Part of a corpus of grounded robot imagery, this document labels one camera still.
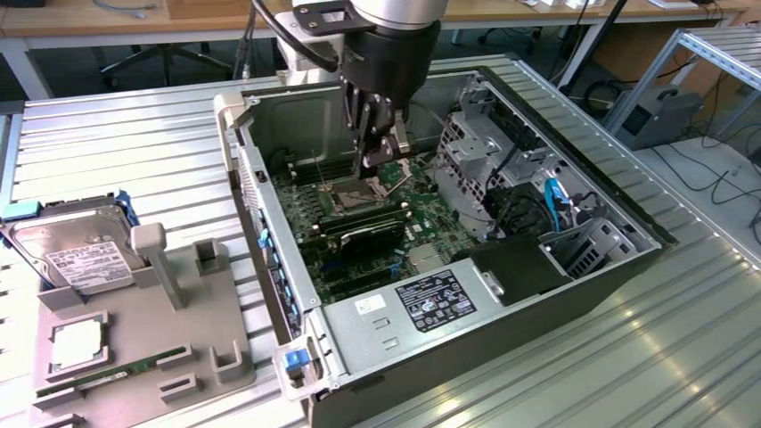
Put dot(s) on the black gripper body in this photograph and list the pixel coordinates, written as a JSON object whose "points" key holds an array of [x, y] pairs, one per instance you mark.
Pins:
{"points": [[386, 58]]}

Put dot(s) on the black graphics card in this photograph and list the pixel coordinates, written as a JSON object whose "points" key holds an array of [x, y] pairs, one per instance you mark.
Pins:
{"points": [[367, 241]]}

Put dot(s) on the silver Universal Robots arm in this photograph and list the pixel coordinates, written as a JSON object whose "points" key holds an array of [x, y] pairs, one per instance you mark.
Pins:
{"points": [[403, 11]]}

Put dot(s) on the metal socket cover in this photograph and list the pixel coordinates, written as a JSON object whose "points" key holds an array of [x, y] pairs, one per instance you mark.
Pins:
{"points": [[399, 176]]}

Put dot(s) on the black RAM slot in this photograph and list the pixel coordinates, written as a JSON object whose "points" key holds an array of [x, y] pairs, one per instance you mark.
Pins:
{"points": [[321, 166], [323, 176]]}

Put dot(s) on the thin locking lever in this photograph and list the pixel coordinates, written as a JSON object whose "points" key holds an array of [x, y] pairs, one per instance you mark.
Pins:
{"points": [[321, 174]]}

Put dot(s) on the open grey PC case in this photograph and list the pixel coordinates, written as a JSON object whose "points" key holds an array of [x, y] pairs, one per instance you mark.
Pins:
{"points": [[285, 134]]}

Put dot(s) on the tall metal drive cage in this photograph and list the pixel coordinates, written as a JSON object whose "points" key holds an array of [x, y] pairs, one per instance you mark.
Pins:
{"points": [[469, 147]]}

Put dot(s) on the CPU socket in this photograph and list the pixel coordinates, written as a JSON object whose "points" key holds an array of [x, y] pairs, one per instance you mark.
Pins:
{"points": [[353, 198]]}

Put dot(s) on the green motherboard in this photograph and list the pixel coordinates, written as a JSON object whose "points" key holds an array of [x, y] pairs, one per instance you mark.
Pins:
{"points": [[427, 214]]}

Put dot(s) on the black office chair base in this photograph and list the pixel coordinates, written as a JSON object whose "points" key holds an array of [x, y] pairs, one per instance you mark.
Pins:
{"points": [[166, 53], [493, 33]]}

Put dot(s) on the wooden desk with white leg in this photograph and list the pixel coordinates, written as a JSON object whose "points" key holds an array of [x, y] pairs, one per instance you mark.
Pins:
{"points": [[505, 13]]}

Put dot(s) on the silver chipset heatsink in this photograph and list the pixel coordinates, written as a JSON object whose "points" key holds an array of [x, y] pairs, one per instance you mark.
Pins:
{"points": [[426, 259]]}

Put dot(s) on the brown cardboard box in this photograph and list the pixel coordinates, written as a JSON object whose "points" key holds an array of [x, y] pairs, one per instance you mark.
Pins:
{"points": [[201, 9]]}

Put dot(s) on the black slanted stand pole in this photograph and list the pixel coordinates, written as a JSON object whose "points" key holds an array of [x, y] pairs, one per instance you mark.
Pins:
{"points": [[594, 42]]}

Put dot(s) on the black plastic air shroud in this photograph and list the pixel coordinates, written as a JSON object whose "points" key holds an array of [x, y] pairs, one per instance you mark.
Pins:
{"points": [[517, 267]]}

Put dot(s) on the black power supply label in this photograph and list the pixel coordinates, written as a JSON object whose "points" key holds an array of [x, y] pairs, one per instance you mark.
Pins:
{"points": [[433, 299]]}

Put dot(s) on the small metal disk bay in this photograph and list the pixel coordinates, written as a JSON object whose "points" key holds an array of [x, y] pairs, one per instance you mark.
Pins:
{"points": [[587, 254]]}

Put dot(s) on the grey power supply unit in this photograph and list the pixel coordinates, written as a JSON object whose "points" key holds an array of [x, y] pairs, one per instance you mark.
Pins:
{"points": [[367, 339]]}

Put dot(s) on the grey equipment box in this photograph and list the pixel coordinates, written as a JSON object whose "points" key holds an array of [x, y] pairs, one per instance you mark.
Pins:
{"points": [[653, 120]]}

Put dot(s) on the blue case latch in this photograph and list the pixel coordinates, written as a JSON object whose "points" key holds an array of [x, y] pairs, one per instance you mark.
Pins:
{"points": [[295, 360]]}

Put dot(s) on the silver hard disk drive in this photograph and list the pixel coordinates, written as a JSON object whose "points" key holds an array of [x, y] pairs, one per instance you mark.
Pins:
{"points": [[77, 241]]}

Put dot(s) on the long wooden desk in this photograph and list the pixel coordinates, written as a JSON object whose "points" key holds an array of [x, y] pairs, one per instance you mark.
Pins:
{"points": [[58, 22]]}

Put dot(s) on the grey parts rack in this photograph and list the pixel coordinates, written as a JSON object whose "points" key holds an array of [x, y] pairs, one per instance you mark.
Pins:
{"points": [[142, 334]]}

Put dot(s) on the green RAM stick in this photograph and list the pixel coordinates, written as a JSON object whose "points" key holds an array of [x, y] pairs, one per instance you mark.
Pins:
{"points": [[135, 367]]}

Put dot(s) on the silver CPU chip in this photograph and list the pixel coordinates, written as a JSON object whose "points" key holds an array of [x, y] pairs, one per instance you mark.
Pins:
{"points": [[77, 343]]}

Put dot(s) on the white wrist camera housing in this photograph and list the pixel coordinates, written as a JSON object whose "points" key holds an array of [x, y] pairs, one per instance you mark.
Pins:
{"points": [[297, 31]]}

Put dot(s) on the aluminium profile frame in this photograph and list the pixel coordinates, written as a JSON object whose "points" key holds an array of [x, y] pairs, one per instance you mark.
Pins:
{"points": [[713, 49]]}

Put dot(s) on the blue plastic disk bracket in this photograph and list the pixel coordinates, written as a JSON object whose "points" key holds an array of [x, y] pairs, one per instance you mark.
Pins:
{"points": [[17, 211]]}

